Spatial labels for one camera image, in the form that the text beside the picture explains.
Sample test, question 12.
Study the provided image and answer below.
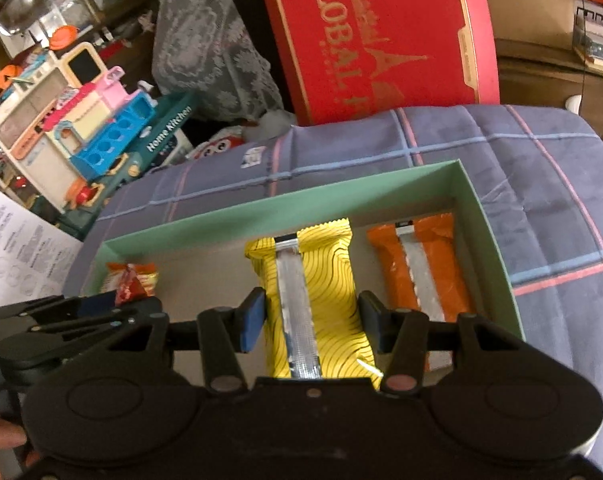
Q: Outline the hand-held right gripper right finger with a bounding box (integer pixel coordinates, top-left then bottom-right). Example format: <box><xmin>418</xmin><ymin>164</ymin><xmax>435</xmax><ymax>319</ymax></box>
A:
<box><xmin>357</xmin><ymin>291</ymin><xmax>527</xmax><ymax>396</ymax></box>

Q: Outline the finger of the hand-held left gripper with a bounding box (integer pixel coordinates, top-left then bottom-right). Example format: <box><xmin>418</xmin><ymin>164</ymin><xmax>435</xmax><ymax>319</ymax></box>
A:
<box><xmin>0</xmin><ymin>294</ymin><xmax>120</xmax><ymax>332</ymax></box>
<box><xmin>0</xmin><ymin>297</ymin><xmax>163</xmax><ymax>378</ymax></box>

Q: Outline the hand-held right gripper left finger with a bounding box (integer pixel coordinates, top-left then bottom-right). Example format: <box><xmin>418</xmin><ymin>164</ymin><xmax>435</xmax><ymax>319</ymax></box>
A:
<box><xmin>106</xmin><ymin>287</ymin><xmax>267</xmax><ymax>395</ymax></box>

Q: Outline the orange red snack packet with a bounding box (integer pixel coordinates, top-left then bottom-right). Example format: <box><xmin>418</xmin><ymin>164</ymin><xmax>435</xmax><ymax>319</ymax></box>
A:
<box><xmin>104</xmin><ymin>261</ymin><xmax>160</xmax><ymax>306</ymax></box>

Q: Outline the yellow wavy-striped snack packet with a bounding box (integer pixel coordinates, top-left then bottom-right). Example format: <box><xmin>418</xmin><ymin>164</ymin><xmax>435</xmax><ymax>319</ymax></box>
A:
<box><xmin>245</xmin><ymin>217</ymin><xmax>385</xmax><ymax>391</ymax></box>

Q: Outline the green cardboard box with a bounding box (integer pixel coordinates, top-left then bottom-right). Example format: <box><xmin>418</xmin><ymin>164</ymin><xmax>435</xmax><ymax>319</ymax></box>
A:
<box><xmin>79</xmin><ymin>159</ymin><xmax>527</xmax><ymax>393</ymax></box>

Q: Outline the person's left hand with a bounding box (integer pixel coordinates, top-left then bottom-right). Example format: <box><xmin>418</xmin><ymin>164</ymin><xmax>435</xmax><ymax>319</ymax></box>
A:
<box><xmin>0</xmin><ymin>414</ymin><xmax>41</xmax><ymax>470</ymax></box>

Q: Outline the orange silver-seamed snack packet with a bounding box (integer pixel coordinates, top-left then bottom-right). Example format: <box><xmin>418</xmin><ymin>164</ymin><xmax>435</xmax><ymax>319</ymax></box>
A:
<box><xmin>366</xmin><ymin>212</ymin><xmax>475</xmax><ymax>372</ymax></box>

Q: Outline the white printed instruction sheet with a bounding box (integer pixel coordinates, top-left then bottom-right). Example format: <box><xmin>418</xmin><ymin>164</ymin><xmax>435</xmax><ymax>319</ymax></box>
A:
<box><xmin>0</xmin><ymin>180</ymin><xmax>85</xmax><ymax>317</ymax></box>

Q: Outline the blue toy tray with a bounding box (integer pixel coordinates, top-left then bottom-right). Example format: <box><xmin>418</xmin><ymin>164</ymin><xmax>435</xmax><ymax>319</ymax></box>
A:
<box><xmin>69</xmin><ymin>92</ymin><xmax>157</xmax><ymax>181</ymax></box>

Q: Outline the white red plastic bag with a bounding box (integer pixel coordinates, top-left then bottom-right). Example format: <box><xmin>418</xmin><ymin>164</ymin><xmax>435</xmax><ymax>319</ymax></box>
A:
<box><xmin>189</xmin><ymin>125</ymin><xmax>255</xmax><ymax>161</ymax></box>

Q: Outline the teal toy carton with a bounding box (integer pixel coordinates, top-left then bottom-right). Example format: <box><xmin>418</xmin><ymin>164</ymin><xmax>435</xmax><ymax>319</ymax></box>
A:
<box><xmin>56</xmin><ymin>91</ymin><xmax>200</xmax><ymax>241</ymax></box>

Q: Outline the cream pink toy kitchen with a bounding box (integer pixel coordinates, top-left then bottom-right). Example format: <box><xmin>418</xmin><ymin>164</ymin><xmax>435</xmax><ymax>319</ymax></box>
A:
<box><xmin>0</xmin><ymin>42</ymin><xmax>157</xmax><ymax>213</ymax></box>

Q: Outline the plaid blue blanket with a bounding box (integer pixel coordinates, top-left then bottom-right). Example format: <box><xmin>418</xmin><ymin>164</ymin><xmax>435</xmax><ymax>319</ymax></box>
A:
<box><xmin>64</xmin><ymin>104</ymin><xmax>603</xmax><ymax>480</ymax></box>

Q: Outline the orange toy pumpkin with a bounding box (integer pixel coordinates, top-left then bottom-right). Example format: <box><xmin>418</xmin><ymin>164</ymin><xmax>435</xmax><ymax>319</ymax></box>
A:
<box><xmin>0</xmin><ymin>64</ymin><xmax>26</xmax><ymax>97</ymax></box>

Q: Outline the orange toy bowl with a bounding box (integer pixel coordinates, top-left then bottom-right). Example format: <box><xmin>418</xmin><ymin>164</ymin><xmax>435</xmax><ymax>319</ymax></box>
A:
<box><xmin>49</xmin><ymin>25</ymin><xmax>81</xmax><ymax>51</ymax></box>

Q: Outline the grey lace cloth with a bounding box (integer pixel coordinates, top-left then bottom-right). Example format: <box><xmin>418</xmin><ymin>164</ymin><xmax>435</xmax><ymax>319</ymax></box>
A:
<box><xmin>152</xmin><ymin>0</ymin><xmax>285</xmax><ymax>123</ymax></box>

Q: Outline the red box with gold print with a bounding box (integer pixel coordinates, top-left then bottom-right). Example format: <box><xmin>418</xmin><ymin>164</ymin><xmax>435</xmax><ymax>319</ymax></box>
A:
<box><xmin>254</xmin><ymin>0</ymin><xmax>502</xmax><ymax>127</ymax></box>

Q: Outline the brown cardboard box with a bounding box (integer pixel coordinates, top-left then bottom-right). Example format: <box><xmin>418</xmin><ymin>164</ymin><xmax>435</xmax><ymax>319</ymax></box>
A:
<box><xmin>479</xmin><ymin>0</ymin><xmax>577</xmax><ymax>51</ymax></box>

